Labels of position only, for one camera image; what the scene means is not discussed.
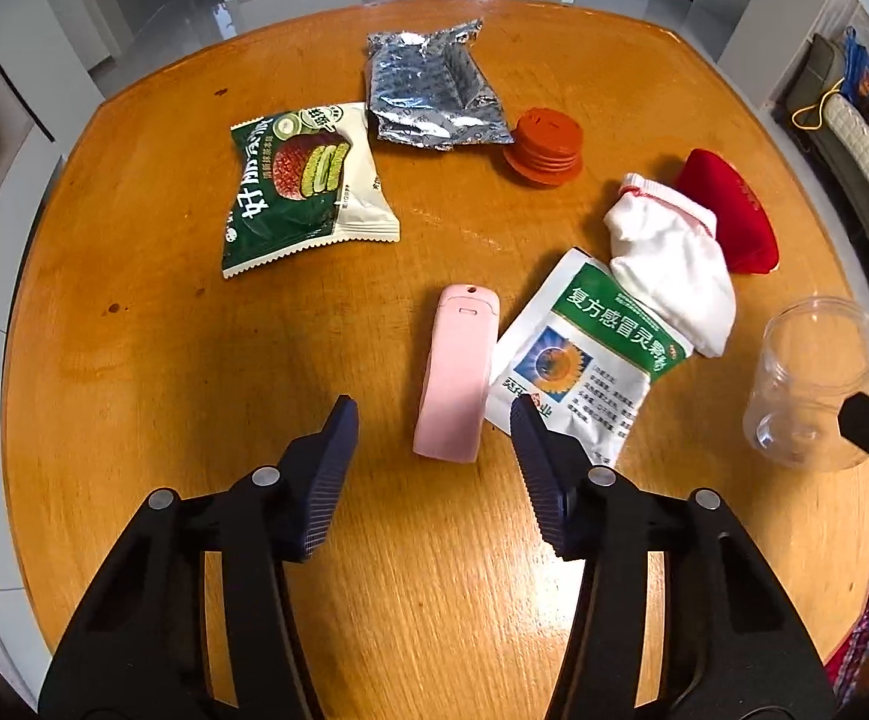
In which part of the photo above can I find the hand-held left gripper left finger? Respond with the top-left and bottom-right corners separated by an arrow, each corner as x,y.
37,394 -> 360,720

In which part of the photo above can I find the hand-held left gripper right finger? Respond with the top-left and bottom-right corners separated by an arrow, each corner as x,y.
509,394 -> 836,720

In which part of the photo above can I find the clear plastic jar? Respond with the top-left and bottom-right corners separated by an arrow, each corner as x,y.
741,296 -> 869,473

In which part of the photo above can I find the white and green medicine sachet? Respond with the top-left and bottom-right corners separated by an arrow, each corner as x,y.
485,247 -> 690,470

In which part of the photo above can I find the pink oblong case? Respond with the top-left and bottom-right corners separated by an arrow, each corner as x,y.
413,283 -> 499,464

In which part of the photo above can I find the white cloth pouch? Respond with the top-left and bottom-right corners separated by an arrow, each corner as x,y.
603,172 -> 737,359

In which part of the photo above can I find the red case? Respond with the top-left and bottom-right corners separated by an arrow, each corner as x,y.
674,148 -> 780,275

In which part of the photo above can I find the green snack packet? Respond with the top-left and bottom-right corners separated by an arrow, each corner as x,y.
222,101 -> 403,280

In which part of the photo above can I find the orange ribbed plastic plug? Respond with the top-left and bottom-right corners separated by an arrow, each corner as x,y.
503,109 -> 587,187

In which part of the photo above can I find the blue bag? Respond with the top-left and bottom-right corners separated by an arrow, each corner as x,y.
841,26 -> 869,102

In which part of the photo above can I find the green sofa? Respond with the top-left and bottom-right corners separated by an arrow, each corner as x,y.
775,34 -> 869,361

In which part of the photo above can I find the silver foil packet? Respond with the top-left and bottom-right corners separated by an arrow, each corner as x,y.
365,17 -> 516,155

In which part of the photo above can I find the white board panel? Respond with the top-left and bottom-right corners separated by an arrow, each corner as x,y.
719,0 -> 855,83

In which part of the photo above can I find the yellow cable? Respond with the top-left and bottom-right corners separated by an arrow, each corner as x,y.
792,86 -> 844,128

